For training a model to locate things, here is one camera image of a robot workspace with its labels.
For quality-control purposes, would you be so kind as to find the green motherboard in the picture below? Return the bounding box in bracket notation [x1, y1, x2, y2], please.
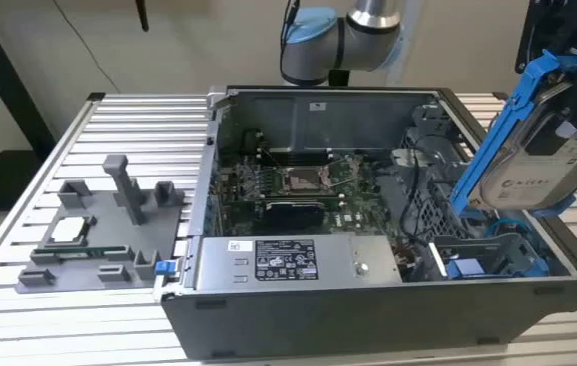
[214, 152, 407, 237]

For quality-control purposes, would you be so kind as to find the hard disk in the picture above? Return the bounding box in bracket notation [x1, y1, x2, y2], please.
[449, 48, 577, 219]

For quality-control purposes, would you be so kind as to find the blue plastic bay clip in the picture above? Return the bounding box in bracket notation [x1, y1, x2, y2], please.
[445, 258, 487, 280]

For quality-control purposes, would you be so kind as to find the light blue disk wire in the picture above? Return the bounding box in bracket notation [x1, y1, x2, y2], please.
[487, 217, 529, 262]

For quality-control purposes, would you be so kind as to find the silver CPU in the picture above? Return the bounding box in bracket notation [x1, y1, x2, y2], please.
[49, 217, 92, 245]

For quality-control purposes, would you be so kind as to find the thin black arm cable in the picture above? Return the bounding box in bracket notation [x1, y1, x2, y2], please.
[281, 0, 304, 50]

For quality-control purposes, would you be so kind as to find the green RAM stick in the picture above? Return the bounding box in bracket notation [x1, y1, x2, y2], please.
[37, 247, 126, 258]

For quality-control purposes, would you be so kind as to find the long black case wire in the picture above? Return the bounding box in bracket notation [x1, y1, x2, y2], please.
[400, 132, 456, 240]

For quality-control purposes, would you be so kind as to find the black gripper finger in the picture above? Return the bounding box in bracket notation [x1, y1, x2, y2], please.
[524, 110, 575, 156]

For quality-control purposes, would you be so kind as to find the grey parts rack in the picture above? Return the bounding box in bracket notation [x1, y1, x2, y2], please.
[16, 154, 188, 294]

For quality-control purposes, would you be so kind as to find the black graphics card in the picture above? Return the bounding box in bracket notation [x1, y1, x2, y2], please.
[262, 192, 345, 232]

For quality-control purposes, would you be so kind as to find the metal socket cover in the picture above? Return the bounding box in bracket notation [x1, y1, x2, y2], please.
[325, 156, 365, 188]

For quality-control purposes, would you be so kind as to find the black open PC case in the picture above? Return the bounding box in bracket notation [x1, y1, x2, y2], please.
[153, 84, 577, 361]

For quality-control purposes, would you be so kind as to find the thin metal locking lever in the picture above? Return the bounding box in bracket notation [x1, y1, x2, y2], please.
[262, 147, 285, 169]

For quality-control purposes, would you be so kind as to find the black RAM slot bank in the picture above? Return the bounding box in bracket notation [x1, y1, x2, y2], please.
[262, 150, 333, 167]

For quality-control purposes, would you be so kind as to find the silver perforated drive cage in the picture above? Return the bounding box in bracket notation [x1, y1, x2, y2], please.
[392, 104, 477, 245]

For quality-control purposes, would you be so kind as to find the silver power supply unit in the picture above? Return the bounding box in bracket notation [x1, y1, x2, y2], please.
[194, 234, 404, 291]

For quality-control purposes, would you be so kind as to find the CPU socket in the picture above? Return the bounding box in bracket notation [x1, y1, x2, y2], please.
[281, 165, 328, 194]

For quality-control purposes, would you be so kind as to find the black antenna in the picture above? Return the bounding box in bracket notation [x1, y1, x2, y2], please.
[136, 0, 150, 32]

